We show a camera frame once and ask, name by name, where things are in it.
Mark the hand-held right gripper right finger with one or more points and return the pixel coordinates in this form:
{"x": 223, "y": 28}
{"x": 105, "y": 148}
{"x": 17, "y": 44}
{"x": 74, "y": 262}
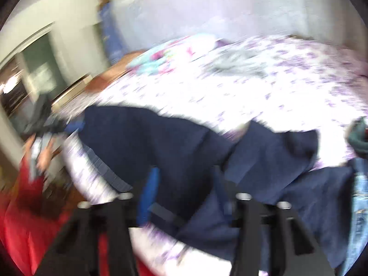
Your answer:
{"x": 222, "y": 189}

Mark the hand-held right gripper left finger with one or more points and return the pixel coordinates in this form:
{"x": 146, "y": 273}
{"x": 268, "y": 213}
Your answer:
{"x": 148, "y": 195}

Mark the navy blue pants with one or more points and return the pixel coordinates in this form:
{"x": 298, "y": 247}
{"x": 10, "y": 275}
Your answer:
{"x": 172, "y": 143}

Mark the grey folded pants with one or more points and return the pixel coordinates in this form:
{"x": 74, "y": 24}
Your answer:
{"x": 235, "y": 61}

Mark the person's left hand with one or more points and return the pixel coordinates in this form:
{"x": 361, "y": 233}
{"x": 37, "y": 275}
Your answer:
{"x": 46, "y": 155}

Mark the brown patterned pillow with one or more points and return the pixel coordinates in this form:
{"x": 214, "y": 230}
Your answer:
{"x": 115, "y": 73}

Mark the person's red clothing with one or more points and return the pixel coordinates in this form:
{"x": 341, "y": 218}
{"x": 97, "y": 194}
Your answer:
{"x": 26, "y": 224}

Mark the blue printed package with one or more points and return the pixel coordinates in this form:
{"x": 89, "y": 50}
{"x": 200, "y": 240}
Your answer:
{"x": 110, "y": 34}

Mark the bed with purple floral sheet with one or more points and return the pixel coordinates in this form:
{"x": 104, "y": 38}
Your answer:
{"x": 287, "y": 86}

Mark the folded floral quilt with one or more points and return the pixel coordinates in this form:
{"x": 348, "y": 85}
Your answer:
{"x": 172, "y": 53}

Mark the blue denim jeans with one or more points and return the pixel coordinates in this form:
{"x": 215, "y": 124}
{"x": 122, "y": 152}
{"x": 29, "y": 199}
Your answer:
{"x": 359, "y": 207}

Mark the dark green garment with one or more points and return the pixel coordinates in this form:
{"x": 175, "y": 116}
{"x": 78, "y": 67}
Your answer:
{"x": 358, "y": 138}

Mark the white lace cover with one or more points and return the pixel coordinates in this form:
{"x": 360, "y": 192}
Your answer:
{"x": 230, "y": 5}

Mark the gold picture frame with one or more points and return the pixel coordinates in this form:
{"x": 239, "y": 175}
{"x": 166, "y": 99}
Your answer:
{"x": 72, "y": 90}

